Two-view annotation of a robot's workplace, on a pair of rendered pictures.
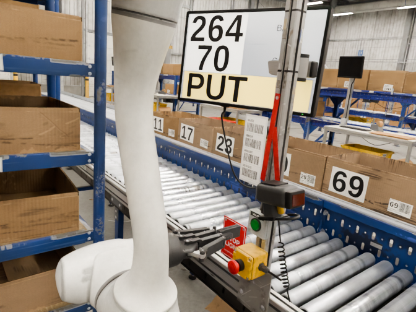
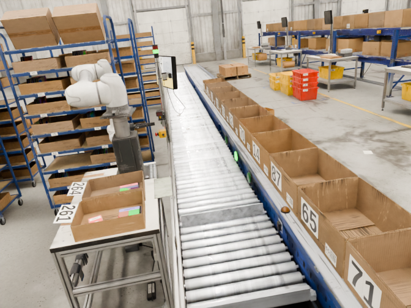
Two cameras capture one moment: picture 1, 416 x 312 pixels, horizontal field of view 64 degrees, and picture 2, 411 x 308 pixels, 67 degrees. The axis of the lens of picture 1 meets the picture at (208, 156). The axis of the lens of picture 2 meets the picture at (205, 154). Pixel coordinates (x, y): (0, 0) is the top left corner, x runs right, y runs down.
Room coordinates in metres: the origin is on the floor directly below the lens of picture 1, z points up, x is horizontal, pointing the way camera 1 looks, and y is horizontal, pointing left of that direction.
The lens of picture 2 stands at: (-1.36, -2.09, 1.73)
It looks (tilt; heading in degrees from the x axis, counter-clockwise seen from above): 22 degrees down; 34
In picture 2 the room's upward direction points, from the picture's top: 6 degrees counter-clockwise
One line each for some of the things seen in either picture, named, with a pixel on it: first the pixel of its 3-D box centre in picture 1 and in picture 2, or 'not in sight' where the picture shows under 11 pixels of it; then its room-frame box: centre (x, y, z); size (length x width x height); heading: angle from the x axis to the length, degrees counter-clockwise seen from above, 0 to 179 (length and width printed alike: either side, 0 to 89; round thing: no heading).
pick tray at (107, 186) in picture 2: not in sight; (115, 189); (-0.14, -0.53, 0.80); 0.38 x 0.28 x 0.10; 133
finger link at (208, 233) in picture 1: (197, 238); not in sight; (0.75, 0.01, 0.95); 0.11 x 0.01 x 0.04; 130
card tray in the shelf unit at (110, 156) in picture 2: not in sight; (112, 152); (0.77, 0.55, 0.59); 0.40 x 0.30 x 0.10; 127
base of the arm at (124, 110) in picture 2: not in sight; (117, 109); (0.14, -0.39, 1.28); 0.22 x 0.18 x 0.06; 33
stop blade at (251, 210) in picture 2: not in sight; (222, 216); (-0.10, -1.32, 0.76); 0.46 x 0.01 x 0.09; 129
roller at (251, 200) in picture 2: not in sight; (218, 207); (0.03, -1.22, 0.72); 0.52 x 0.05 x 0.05; 129
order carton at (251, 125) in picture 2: not in sight; (263, 134); (0.73, -1.24, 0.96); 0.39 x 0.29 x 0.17; 39
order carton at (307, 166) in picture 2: not in sight; (308, 178); (0.12, -1.73, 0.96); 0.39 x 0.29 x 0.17; 39
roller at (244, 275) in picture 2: not in sight; (240, 276); (-0.43, -1.59, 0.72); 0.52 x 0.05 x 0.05; 129
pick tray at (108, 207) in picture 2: not in sight; (111, 214); (-0.37, -0.74, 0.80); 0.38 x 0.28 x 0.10; 132
